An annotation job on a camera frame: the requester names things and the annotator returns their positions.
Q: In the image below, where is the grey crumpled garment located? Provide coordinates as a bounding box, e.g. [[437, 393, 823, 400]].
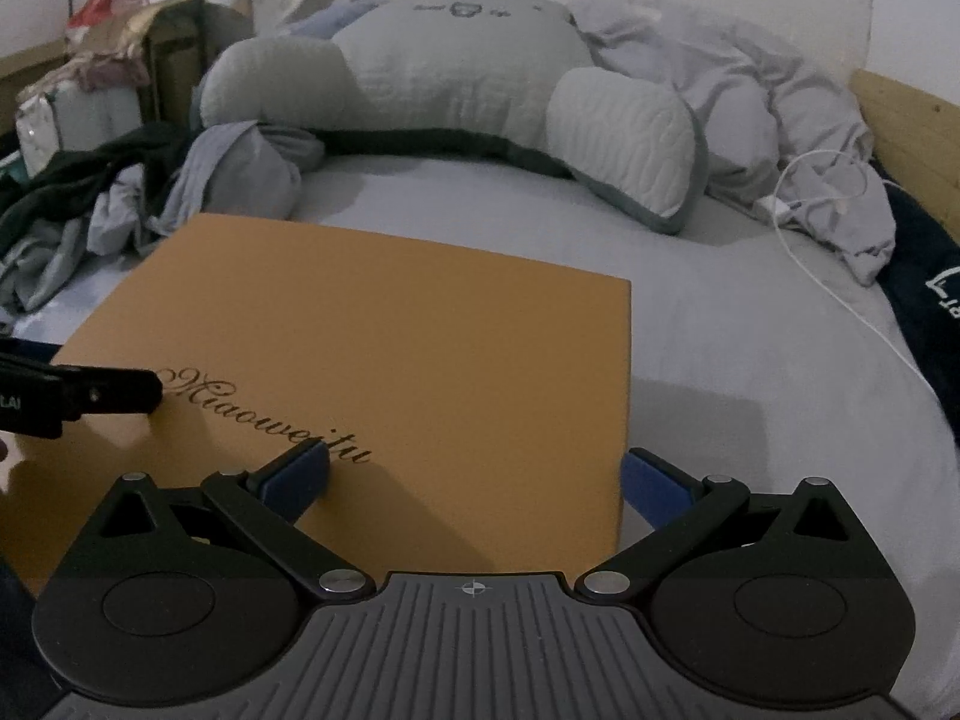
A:
[[2, 121, 325, 325]]

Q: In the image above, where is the white charging cable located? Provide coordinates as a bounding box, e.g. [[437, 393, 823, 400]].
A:
[[753, 148, 939, 398]]

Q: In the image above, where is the black printed cushion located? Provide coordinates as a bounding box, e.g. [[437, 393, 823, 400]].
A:
[[878, 182, 960, 439]]

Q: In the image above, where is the grey green backrest pillow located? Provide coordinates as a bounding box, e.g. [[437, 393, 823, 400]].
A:
[[199, 0, 709, 234]]

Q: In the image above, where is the wooden bed headboard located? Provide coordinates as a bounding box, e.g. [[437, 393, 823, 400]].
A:
[[850, 70, 960, 239]]

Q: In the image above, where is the brown cardboard box pile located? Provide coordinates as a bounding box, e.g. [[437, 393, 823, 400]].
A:
[[2, 0, 252, 148]]

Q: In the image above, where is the orange box lid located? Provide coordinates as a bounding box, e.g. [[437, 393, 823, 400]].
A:
[[2, 215, 631, 589]]

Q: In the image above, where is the red white plastic bag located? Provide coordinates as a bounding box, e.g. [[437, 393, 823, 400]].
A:
[[67, 0, 149, 36]]

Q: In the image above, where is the black garment pile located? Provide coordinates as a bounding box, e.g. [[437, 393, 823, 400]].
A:
[[0, 122, 199, 254]]

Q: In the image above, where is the light blue blanket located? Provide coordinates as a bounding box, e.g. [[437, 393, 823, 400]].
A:
[[278, 0, 382, 41]]

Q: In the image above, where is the black clothes rack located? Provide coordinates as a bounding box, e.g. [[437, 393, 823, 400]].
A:
[[65, 0, 212, 125]]

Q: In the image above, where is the silver foil bag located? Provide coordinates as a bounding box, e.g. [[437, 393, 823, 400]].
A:
[[14, 82, 142, 177]]

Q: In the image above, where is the grey crumpled duvet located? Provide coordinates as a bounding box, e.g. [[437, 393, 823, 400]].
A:
[[569, 0, 895, 286]]

